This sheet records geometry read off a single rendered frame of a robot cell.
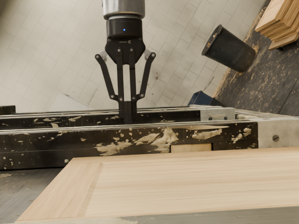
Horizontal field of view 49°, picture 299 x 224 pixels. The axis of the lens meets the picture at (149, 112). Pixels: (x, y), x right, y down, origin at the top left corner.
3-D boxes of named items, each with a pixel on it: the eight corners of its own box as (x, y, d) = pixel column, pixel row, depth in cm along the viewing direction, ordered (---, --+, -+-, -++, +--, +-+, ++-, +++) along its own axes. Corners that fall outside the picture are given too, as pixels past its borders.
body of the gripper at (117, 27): (143, 23, 73) (145, 65, 73) (104, 24, 72) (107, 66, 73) (145, 15, 65) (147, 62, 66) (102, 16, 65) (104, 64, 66)
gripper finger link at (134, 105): (130, 93, 71) (144, 92, 71) (131, 116, 71) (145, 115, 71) (130, 93, 69) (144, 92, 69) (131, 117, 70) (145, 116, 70)
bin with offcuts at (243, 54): (264, 43, 463) (224, 19, 458) (246, 75, 462) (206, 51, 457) (249, 50, 514) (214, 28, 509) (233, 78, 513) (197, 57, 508)
